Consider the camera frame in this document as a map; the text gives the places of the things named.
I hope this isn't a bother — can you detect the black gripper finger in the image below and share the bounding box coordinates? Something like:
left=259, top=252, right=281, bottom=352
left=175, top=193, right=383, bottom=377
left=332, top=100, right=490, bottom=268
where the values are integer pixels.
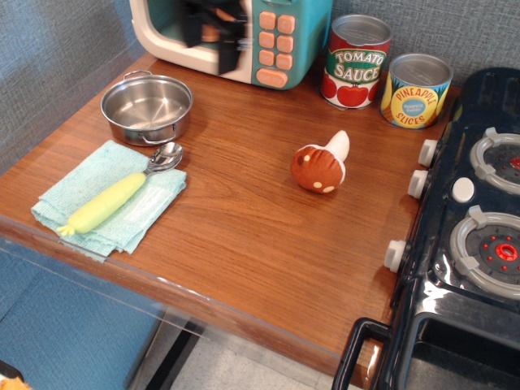
left=181, top=15, right=211, bottom=48
left=217, top=24, right=250, bottom=75

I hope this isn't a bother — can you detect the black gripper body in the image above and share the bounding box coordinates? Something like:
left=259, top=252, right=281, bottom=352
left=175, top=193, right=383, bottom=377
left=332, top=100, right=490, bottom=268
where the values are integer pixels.
left=180, top=1, right=248, bottom=27

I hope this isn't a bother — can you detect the brown toy mushroom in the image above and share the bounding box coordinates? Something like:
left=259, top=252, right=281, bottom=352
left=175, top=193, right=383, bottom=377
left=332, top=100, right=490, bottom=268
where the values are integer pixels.
left=290, top=130, right=350, bottom=194

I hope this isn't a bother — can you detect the stainless steel bowl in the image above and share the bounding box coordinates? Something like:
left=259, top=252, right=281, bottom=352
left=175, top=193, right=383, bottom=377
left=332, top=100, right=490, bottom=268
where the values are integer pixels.
left=100, top=71, right=194, bottom=146

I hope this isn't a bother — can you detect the teal toy microwave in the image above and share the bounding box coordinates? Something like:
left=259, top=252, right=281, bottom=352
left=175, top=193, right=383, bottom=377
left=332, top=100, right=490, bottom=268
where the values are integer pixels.
left=130, top=1, right=332, bottom=90

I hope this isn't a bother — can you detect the tomato sauce can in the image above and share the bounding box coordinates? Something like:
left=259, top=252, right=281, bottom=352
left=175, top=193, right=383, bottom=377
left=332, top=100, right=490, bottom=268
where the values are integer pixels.
left=321, top=14, right=392, bottom=109

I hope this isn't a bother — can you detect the pineapple slices can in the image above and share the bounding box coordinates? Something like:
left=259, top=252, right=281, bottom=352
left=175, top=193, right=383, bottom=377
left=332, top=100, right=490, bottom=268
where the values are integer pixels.
left=380, top=53, right=453, bottom=129

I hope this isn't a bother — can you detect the teal folded cloth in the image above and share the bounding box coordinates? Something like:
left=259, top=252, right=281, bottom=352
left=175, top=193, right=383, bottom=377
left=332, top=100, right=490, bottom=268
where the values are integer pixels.
left=32, top=141, right=187, bottom=262

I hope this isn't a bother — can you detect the dark blue toy stove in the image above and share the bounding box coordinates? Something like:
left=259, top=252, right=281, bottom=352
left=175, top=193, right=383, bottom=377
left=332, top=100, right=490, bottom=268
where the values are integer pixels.
left=333, top=67, right=519, bottom=389

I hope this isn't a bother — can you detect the orange object bottom left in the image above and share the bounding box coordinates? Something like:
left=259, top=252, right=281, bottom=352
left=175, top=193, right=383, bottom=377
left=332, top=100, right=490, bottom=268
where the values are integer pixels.
left=0, top=377, right=32, bottom=390

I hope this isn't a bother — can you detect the spoon with yellow-green handle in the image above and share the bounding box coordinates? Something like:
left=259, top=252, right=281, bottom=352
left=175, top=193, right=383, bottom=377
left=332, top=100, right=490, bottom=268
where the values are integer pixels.
left=57, top=141, right=184, bottom=236

